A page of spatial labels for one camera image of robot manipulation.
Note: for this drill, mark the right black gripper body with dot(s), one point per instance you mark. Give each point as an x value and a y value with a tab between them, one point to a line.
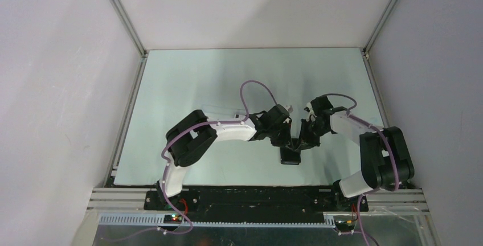
315	131

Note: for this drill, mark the right aluminium frame post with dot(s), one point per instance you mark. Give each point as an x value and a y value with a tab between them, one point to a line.
387	11

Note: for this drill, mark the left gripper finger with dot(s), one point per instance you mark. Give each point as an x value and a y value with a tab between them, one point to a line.
286	134
279	142

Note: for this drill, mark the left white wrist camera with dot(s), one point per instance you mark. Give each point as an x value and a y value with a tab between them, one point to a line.
289	108

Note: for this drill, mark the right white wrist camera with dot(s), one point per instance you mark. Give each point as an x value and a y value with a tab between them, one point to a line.
311	114

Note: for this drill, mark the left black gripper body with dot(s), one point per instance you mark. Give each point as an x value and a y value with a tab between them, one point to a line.
278	132

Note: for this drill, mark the left controller board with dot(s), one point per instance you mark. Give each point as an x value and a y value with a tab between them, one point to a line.
172	219

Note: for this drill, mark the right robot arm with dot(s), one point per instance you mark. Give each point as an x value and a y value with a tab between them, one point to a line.
384	156

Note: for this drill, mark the controller board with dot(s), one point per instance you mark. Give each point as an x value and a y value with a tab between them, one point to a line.
344	227
172	219

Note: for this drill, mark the left aluminium frame post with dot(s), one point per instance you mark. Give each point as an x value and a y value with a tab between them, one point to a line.
129	27

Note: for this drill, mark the aluminium frame post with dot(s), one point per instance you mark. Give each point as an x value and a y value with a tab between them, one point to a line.
387	11
129	27

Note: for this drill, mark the right controller board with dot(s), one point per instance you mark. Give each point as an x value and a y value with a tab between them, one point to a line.
344	227

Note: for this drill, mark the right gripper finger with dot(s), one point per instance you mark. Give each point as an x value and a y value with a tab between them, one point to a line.
303	132
302	145

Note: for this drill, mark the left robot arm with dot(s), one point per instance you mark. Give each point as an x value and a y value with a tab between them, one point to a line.
188	141

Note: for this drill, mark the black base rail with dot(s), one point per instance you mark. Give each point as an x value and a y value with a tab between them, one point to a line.
255	204

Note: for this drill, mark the clear plastic card tray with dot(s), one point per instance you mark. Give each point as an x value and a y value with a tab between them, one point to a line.
221	113

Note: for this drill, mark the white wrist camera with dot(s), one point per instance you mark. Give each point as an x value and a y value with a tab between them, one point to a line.
289	108
311	114

